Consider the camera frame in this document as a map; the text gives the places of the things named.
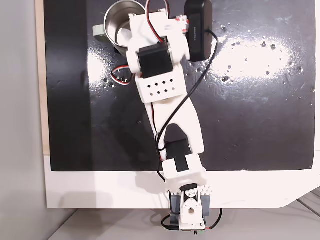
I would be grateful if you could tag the pale green steel-lined cup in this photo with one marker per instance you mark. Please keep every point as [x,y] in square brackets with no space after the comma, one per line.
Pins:
[117,15]

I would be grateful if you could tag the black oval camera box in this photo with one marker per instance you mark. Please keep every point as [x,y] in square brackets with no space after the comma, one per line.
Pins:
[198,30]

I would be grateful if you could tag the grey table clamp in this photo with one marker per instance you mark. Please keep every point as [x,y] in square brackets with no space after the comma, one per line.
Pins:
[175,203]
[206,203]

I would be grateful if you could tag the black table mat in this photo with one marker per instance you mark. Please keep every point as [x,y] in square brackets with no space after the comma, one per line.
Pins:
[250,125]

